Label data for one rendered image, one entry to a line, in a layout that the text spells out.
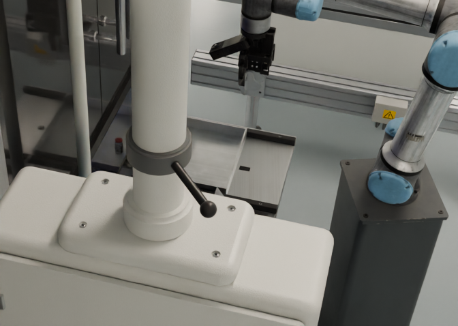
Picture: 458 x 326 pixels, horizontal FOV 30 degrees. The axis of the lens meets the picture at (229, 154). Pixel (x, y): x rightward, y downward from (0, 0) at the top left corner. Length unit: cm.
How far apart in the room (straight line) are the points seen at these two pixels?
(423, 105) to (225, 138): 62
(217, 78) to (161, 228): 220
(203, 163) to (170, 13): 141
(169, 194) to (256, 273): 17
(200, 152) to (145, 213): 123
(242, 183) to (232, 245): 113
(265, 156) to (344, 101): 95
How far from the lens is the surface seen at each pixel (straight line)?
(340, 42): 385
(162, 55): 100
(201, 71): 334
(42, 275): 125
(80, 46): 148
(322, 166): 373
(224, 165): 235
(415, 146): 218
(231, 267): 116
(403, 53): 386
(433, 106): 210
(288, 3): 205
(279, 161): 239
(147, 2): 96
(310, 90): 329
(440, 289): 336
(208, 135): 245
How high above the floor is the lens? 245
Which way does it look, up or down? 41 degrees down
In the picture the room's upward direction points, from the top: 5 degrees clockwise
